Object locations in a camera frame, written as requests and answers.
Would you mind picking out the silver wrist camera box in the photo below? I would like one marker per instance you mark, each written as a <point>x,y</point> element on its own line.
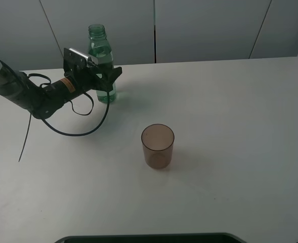
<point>75,57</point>

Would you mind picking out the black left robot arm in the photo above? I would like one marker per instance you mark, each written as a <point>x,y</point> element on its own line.
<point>41,101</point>

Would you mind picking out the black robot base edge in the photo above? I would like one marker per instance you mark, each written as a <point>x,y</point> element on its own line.
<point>184,237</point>

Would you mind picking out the pink translucent plastic cup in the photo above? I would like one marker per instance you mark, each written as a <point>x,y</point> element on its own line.
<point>157,141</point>

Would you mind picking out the green transparent plastic water bottle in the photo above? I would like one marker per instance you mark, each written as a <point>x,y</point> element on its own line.
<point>100,48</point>

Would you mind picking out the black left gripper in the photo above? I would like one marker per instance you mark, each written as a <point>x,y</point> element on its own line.
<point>89,77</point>

